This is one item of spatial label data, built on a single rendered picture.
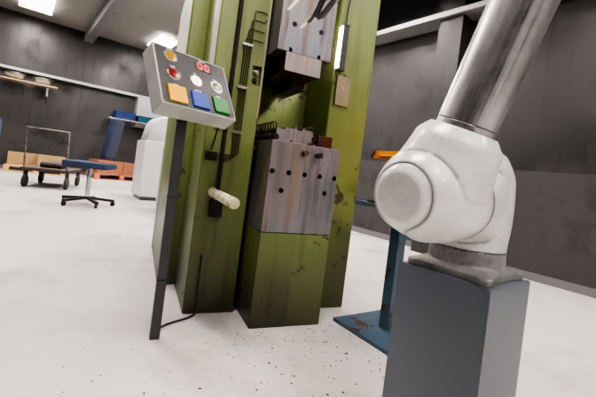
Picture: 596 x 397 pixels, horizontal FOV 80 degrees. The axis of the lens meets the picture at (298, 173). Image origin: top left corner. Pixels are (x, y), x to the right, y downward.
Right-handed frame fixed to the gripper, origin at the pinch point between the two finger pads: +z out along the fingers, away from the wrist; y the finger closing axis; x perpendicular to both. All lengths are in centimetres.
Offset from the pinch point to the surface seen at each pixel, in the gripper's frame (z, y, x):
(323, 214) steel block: 63, -72, -23
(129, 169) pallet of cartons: 816, 187, -376
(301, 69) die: 37, -5, -44
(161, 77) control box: 47, 13, 27
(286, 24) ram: 30, 17, -45
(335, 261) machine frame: 88, -104, -37
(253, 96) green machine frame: 62, -1, -30
